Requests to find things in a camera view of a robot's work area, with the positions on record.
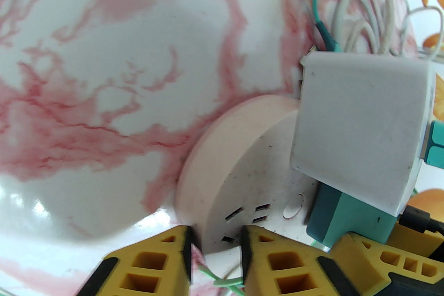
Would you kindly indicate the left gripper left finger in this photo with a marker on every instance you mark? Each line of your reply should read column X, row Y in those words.
column 138, row 270

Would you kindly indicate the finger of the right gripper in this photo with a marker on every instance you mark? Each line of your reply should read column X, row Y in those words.
column 399, row 260
column 423, row 228

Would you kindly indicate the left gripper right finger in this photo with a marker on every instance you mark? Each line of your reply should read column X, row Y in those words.
column 288, row 273

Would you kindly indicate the mint green charger dark face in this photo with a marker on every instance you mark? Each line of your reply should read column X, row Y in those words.
column 350, row 218

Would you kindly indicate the white cube charger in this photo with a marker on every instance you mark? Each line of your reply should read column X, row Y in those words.
column 357, row 131

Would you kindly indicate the round pink white socket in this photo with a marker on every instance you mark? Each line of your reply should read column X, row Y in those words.
column 242, row 155

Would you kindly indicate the teal usb plug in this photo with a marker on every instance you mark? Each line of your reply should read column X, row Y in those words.
column 433, row 145

